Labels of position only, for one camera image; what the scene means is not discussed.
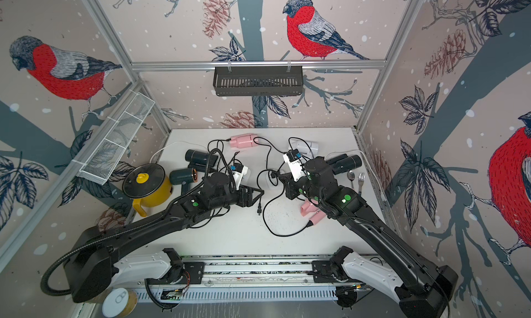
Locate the silver fork dark handle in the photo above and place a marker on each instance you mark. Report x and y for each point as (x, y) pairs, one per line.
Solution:
(361, 181)

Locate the yellow pot with glass lid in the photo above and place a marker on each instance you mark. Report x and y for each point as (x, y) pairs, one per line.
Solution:
(148, 186)

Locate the white wire basket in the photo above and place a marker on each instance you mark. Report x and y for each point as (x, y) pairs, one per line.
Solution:
(102, 162)

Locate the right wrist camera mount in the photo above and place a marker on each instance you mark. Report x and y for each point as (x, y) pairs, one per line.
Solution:
(293, 159)

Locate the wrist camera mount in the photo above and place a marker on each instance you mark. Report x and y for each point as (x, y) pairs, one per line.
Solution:
(293, 159)
(239, 171)

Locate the white folding hair dryer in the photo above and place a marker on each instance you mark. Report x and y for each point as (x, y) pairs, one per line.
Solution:
(307, 148)

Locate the black hanging wall basket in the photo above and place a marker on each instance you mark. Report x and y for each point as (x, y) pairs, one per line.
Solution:
(258, 81)

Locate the white lidded tin can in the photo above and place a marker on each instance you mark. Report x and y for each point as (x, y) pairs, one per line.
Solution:
(119, 302)

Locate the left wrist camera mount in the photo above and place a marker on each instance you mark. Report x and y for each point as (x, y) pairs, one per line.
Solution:
(239, 171)

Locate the dark green folding hair dryer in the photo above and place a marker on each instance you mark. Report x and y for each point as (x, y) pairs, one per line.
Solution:
(343, 163)

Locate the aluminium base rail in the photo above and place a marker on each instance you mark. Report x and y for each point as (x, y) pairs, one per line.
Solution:
(219, 279)

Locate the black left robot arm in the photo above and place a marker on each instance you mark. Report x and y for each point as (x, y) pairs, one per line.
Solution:
(89, 267)

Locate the green copper long hair dryer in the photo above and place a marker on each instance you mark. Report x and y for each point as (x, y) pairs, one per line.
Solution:
(183, 177)

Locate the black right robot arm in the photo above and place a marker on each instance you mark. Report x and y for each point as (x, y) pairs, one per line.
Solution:
(420, 287)

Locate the pink folding hair dryer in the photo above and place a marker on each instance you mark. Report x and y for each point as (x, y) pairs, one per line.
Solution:
(243, 141)

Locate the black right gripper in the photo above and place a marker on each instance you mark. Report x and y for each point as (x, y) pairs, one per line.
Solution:
(292, 191)

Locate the dark green small hair dryer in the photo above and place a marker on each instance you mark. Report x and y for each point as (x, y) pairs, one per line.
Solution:
(200, 160)

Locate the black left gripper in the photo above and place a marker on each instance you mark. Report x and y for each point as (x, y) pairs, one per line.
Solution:
(249, 201)

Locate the silver spoon pink handle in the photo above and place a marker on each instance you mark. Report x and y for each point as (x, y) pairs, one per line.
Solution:
(351, 177)

